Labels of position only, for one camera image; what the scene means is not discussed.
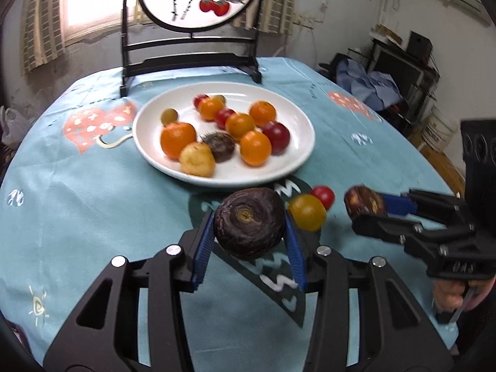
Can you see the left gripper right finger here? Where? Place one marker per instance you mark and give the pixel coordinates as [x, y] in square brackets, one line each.
[366, 318]

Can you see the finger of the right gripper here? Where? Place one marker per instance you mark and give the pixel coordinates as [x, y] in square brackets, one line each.
[410, 203]
[401, 231]

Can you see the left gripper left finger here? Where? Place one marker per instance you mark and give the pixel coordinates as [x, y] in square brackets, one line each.
[101, 333]

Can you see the dark water chestnut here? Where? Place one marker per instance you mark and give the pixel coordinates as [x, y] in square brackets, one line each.
[250, 223]
[363, 200]
[221, 144]

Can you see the yellow-green tomato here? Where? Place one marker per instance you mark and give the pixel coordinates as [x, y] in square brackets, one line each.
[308, 212]

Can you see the dark red plum tomato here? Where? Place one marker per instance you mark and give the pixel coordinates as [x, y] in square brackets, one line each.
[278, 135]

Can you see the dark water chestnut back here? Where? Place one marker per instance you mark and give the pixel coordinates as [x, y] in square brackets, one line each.
[250, 223]

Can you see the large orange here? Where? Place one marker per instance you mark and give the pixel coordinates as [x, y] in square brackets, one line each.
[175, 137]
[255, 148]

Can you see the small orange tangerine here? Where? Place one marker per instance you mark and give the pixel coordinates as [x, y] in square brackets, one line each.
[262, 113]

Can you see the large yellow passion fruit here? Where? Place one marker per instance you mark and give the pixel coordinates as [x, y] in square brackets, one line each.
[197, 159]

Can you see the orange-yellow tomato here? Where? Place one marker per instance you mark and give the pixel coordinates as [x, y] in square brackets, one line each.
[238, 124]

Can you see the small yellow round fruit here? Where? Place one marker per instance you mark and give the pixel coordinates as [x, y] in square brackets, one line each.
[169, 115]

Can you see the small yellow-green fruit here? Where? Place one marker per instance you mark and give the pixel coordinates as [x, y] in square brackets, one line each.
[221, 98]

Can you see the red cherry tomato front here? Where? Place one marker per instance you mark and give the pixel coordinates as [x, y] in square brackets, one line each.
[198, 99]

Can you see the red cherry tomato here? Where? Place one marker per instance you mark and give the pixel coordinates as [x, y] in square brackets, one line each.
[325, 195]
[198, 99]

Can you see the orange fruit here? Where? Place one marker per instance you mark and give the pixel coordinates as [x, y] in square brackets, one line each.
[209, 108]

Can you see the person's right hand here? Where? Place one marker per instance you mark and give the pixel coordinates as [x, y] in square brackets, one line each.
[448, 295]

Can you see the white plastic bucket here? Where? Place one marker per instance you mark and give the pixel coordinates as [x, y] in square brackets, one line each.
[438, 129]

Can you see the blue cloth pile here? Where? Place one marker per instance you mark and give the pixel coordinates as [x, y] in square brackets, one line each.
[375, 89]

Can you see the black shelf rack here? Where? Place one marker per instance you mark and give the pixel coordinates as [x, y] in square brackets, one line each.
[415, 80]

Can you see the light blue patterned tablecloth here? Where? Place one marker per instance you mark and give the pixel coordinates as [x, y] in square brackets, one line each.
[79, 193]

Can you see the white oval plate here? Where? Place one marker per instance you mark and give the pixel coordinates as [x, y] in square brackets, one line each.
[147, 128]

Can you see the small red tomato back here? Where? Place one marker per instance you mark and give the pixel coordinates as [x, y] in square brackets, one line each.
[222, 116]

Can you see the white plastic bag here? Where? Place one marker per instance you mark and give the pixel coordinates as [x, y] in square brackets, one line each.
[14, 127]

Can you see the right checked curtain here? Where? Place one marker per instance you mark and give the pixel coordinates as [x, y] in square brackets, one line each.
[270, 16]

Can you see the checked curtain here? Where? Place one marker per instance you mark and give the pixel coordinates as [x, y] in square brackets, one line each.
[270, 16]
[41, 34]

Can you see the left checked curtain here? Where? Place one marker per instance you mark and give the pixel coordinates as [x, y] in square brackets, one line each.
[41, 34]

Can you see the round painted screen on stand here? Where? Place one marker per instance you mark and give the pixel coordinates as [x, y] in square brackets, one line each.
[193, 21]

